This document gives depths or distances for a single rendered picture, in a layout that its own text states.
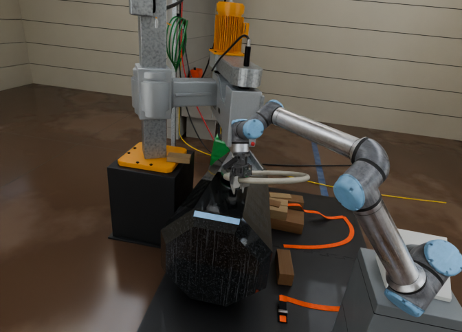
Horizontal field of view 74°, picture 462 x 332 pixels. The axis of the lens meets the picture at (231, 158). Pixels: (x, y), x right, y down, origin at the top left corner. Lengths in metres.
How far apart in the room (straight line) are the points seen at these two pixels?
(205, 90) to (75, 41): 6.14
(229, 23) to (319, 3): 4.46
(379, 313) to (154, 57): 2.18
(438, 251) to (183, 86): 2.05
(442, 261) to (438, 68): 6.34
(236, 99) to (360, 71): 5.30
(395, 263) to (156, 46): 2.09
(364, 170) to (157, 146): 1.98
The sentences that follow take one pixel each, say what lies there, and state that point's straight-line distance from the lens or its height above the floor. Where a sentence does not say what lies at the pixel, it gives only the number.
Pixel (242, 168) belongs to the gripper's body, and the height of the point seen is 1.30.
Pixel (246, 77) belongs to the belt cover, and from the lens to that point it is 2.10.
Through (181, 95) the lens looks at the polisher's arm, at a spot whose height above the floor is 1.34.
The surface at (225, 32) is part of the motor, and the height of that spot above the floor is 1.85.
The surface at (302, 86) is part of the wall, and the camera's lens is 7.13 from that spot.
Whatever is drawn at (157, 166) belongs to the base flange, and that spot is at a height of 0.78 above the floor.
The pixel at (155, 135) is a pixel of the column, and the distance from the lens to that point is 2.72.
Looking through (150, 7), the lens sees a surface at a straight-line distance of 2.44.
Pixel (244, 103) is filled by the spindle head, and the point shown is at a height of 1.44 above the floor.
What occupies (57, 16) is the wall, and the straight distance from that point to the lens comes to 8.77.
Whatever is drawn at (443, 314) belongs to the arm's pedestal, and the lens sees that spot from 1.81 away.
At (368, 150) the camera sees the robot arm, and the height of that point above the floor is 1.59.
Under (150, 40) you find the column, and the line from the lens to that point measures 2.54.
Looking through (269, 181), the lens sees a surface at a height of 1.26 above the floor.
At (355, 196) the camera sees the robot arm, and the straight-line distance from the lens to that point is 1.09.
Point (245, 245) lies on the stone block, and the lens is 2.05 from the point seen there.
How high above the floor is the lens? 1.97
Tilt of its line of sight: 25 degrees down
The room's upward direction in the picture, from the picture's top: 6 degrees clockwise
